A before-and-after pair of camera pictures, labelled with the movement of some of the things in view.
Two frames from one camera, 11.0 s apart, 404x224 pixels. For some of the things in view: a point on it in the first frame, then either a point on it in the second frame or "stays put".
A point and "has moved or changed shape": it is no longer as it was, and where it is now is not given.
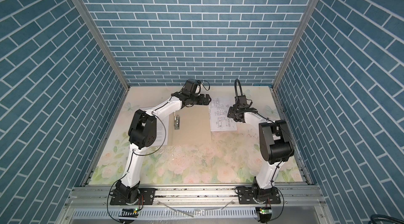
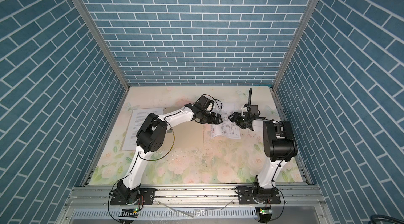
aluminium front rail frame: [91, 204] stays put
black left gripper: [201, 101] to [212, 120]
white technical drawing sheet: [218, 113] has moved or changed shape
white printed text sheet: [162, 132] has moved or changed shape
